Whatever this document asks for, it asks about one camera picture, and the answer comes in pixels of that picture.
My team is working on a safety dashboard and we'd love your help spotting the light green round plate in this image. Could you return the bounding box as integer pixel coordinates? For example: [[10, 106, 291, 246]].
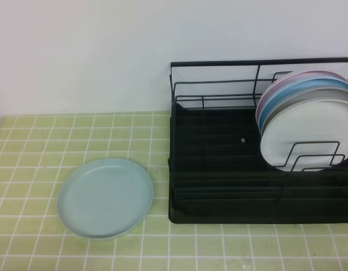
[[56, 158, 154, 239]]

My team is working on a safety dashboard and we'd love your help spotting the pink plate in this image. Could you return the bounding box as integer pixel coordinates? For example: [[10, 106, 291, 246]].
[[255, 70, 348, 122]]

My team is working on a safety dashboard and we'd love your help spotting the white plate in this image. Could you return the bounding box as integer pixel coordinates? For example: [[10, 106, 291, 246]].
[[260, 99, 348, 171]]

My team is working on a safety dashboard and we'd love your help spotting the grey plate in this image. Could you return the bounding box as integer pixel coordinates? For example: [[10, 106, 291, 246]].
[[258, 88, 348, 134]]

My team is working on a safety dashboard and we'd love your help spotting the blue plate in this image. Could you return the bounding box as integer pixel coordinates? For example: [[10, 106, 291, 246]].
[[257, 78, 348, 134]]

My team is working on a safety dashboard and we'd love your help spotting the black drip tray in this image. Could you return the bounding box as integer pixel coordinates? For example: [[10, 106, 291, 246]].
[[168, 105, 348, 224]]

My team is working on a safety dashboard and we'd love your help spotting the black wire dish rack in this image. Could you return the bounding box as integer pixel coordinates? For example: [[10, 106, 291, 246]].
[[168, 70, 348, 208]]

